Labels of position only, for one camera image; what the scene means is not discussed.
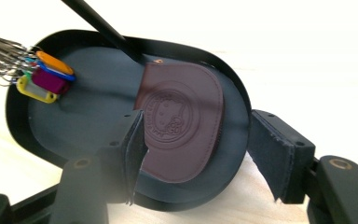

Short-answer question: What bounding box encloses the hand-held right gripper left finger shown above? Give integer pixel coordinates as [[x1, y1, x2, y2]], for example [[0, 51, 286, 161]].
[[97, 109, 149, 206]]

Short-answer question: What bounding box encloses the black key stand with tray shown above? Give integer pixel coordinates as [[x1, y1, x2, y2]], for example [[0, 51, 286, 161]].
[[5, 0, 253, 213]]

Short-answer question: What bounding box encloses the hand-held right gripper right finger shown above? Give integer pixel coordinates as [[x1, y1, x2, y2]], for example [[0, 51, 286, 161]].
[[247, 108, 317, 205]]

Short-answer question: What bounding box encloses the brown leather pouch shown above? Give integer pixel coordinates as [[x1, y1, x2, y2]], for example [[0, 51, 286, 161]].
[[132, 60, 225, 184]]

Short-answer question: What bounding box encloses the key bunch with coloured tags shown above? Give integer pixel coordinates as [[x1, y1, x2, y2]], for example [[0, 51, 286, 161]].
[[0, 3, 77, 105]]

